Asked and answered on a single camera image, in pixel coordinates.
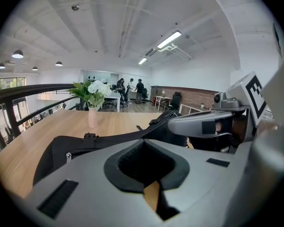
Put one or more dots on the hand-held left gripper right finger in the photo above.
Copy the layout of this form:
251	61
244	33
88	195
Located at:
203	178

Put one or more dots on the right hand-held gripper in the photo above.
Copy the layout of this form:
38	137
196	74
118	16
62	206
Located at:
241	91

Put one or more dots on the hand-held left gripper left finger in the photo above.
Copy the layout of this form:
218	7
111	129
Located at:
90	188

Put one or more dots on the black duffel bag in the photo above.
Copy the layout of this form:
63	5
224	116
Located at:
61	150

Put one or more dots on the person's right hand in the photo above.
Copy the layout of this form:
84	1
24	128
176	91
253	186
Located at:
239	128

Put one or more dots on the black office chair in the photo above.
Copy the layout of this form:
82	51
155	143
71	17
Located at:
144	94
175	100

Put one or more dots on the small white desk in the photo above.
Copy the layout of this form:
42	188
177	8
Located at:
162	98

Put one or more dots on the pink vase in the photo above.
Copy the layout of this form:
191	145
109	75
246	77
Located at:
94	117

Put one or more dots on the long ceiling tube light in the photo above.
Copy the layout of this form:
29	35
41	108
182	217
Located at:
169	39
142	61

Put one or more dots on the white flower bouquet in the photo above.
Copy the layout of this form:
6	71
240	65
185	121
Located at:
97	90

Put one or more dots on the black pendant lamp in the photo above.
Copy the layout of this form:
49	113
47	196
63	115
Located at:
17	54
34	68
1	66
59	63

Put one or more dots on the round ceiling smoke detector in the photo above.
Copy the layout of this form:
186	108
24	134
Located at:
75	7

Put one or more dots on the dark top white frame table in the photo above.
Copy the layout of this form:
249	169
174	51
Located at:
194	107

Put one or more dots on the small grey gripper camera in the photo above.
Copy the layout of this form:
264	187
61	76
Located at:
219	98

